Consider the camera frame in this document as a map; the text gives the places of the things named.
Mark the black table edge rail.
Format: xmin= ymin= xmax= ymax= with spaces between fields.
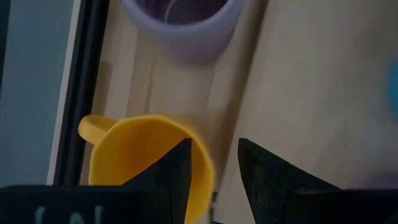
xmin=46 ymin=0 xmax=110 ymax=187

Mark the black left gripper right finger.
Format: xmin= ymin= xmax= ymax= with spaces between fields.
xmin=238 ymin=138 xmax=340 ymax=224

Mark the purple and white mug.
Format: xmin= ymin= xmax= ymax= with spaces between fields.
xmin=119 ymin=0 xmax=246 ymax=65

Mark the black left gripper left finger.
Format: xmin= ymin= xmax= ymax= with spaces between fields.
xmin=123 ymin=138 xmax=193 ymax=224

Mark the black frame wooden shelf rack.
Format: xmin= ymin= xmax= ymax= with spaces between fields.
xmin=79 ymin=0 xmax=270 ymax=224

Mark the light blue mug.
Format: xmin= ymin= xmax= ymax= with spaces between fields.
xmin=387 ymin=60 xmax=398 ymax=121

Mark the yellow mug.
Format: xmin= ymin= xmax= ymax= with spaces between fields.
xmin=77 ymin=114 xmax=216 ymax=224

